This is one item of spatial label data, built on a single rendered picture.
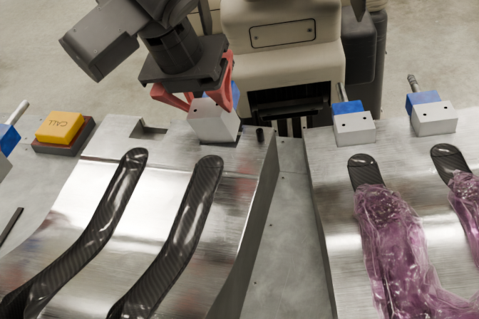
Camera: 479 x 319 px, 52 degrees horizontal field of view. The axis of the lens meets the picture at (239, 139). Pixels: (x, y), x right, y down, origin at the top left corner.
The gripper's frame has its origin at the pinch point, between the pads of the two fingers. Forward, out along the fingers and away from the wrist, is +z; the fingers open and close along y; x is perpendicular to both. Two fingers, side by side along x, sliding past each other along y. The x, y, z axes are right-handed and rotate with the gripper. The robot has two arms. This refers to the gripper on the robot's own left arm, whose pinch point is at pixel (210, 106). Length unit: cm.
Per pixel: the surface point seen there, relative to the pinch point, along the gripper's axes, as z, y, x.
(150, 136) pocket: 5.6, -12.3, -0.2
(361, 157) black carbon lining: 11.7, 17.8, -0.6
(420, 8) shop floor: 123, 19, 162
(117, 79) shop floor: 92, -115, 102
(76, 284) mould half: -3.1, -7.3, -26.0
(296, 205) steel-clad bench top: 14.7, 8.9, -6.4
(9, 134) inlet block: -5.7, -25.8, -7.6
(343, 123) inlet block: 8.9, 15.7, 3.1
